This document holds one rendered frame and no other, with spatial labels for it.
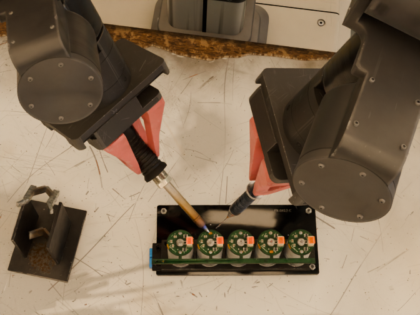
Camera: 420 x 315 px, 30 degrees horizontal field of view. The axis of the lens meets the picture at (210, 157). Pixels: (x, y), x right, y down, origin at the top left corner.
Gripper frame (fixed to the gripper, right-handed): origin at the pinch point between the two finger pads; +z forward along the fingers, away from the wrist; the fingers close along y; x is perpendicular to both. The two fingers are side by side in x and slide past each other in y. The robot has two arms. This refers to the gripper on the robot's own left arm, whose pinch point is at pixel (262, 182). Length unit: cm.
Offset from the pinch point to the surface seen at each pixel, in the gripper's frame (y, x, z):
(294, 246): 2.9, 7.1, 9.1
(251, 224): -1.5, 6.5, 14.7
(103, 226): -4.8, -6.7, 21.0
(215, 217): -3.0, 3.4, 15.9
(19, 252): -3.8, -14.8, 23.8
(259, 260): 3.6, 3.8, 10.4
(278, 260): 3.9, 5.4, 9.7
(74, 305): 2.4, -10.4, 22.6
